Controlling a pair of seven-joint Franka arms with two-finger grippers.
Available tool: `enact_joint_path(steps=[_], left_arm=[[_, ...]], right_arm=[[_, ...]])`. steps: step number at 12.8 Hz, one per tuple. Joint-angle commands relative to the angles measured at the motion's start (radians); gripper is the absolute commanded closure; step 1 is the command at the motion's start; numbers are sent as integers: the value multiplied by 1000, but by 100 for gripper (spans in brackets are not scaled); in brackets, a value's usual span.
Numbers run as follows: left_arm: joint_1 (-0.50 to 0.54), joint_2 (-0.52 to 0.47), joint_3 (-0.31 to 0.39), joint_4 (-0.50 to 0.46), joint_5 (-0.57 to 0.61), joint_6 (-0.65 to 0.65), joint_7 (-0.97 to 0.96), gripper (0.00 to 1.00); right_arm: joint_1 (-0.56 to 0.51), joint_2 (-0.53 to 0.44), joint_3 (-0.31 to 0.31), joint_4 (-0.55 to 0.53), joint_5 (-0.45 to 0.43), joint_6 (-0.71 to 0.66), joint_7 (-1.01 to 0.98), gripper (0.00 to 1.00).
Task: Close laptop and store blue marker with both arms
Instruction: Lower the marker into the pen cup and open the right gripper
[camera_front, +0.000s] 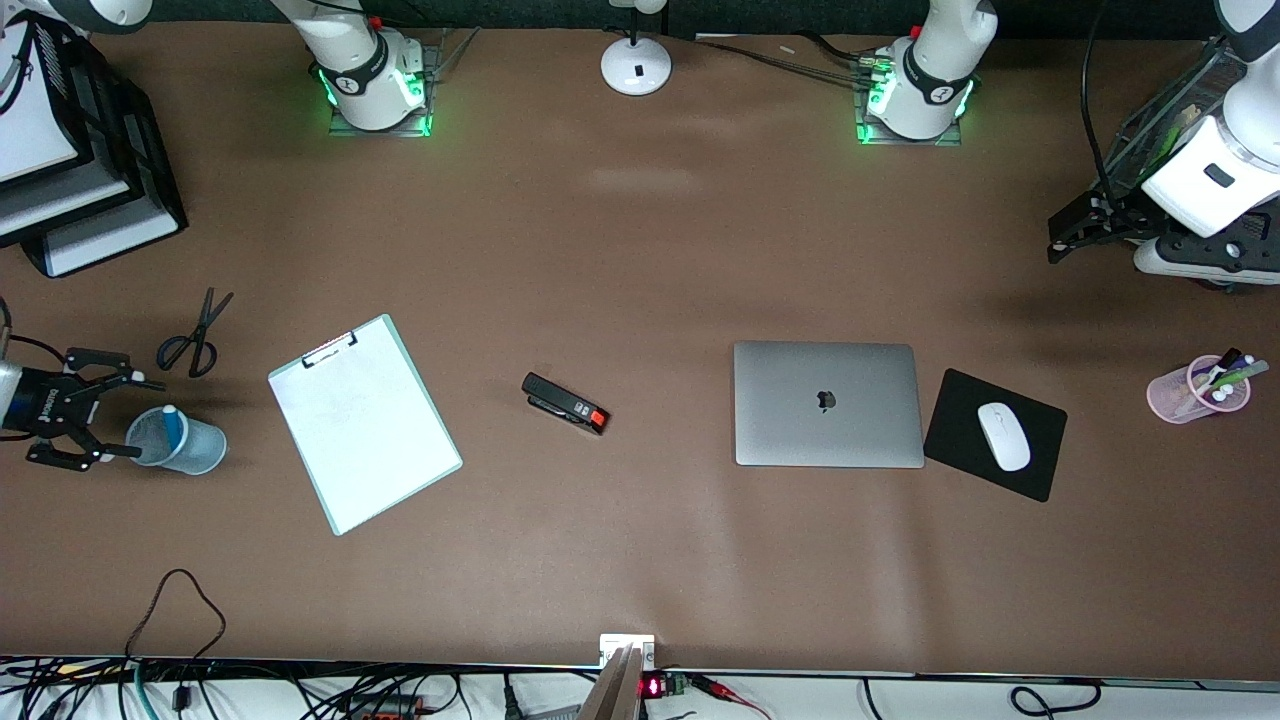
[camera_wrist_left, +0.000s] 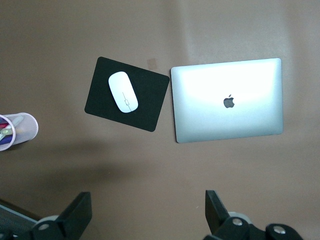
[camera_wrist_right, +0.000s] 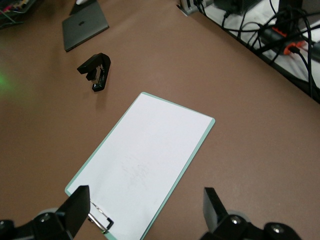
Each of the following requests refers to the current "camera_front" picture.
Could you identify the black marker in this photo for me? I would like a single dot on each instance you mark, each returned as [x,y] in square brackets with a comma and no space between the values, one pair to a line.
[1225,362]

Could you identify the wooden block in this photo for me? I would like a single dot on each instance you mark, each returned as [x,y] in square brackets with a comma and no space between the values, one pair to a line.
[612,695]

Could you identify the black mouse pad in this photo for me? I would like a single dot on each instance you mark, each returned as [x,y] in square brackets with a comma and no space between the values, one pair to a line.
[960,440]

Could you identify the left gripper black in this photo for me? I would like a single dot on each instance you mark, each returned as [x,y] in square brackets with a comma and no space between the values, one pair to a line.
[1122,216]

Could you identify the black mesh desk organizer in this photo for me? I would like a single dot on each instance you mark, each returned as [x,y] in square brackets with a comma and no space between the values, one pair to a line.
[1150,110]

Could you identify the green pen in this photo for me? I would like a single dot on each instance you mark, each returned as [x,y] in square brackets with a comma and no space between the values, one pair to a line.
[1240,375]

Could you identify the green marker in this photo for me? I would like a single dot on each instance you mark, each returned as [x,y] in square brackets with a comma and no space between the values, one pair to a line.
[1165,148]

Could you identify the white paper sheet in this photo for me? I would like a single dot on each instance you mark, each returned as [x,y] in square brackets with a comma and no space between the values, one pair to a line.
[365,440]

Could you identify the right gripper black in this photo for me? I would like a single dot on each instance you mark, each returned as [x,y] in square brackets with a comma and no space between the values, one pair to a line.
[42,402]

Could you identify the red LED display module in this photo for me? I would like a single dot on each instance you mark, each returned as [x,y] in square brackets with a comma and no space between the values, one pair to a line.
[652,687]

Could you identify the white lamp base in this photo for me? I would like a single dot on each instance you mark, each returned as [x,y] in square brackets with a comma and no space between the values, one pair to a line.
[636,65]

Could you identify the grey laptop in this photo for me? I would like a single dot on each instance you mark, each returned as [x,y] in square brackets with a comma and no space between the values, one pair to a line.
[830,420]

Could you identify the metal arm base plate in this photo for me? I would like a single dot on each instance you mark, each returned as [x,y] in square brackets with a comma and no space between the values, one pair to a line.
[870,135]
[345,128]

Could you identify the black stapler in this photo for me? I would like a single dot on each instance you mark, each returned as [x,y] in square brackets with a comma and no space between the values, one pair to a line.
[560,402]

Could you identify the blue mesh pen cup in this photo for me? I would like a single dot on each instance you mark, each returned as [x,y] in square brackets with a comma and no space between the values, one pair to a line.
[200,450]

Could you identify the small white box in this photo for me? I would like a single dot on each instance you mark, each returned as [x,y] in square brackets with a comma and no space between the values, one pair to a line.
[615,642]

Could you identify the black paper tray stack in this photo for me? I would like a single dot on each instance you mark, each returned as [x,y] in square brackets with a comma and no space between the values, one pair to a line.
[120,150]

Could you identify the mint green clipboard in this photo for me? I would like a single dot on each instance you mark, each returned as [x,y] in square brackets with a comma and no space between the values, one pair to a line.
[330,350]

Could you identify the black blue scissors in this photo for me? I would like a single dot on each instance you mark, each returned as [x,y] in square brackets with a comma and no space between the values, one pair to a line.
[207,320]

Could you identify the white capped pen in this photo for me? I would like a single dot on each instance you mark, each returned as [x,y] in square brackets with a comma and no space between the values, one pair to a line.
[1218,397]

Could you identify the blue marker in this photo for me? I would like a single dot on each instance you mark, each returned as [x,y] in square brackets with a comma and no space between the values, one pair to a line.
[173,430]

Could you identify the white computer mouse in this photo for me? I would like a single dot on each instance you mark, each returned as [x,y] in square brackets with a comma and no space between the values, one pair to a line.
[1003,437]

